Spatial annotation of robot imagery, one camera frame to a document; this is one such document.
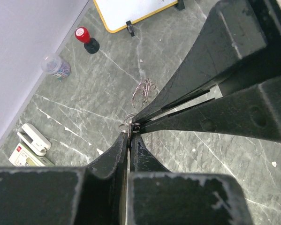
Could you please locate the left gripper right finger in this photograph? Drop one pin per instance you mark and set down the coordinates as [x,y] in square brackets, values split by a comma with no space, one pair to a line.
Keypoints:
[157,196]

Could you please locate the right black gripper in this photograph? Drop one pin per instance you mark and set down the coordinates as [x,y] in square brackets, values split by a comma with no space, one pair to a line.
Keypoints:
[235,31]

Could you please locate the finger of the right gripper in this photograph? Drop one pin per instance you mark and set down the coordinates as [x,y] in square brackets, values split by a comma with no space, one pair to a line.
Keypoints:
[252,112]

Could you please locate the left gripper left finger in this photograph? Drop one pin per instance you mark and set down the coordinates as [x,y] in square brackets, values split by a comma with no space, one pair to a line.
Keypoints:
[94,194]

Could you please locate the metal disc with keyrings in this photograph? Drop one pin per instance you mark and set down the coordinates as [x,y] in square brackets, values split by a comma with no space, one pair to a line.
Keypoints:
[143,95]

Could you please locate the white stapler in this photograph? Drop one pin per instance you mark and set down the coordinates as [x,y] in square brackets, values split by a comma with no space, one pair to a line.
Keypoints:
[34,139]

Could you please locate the white staple box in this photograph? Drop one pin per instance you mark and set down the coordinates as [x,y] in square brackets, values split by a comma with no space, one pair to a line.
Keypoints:
[24,156]

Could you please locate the small whiteboard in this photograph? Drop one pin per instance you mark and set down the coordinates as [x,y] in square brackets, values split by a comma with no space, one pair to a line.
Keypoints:
[115,13]

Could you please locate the small clear cup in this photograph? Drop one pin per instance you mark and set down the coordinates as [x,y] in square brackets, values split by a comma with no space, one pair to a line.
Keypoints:
[55,66]

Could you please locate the red black stamp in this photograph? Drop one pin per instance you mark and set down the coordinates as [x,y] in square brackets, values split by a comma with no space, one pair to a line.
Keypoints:
[90,44]

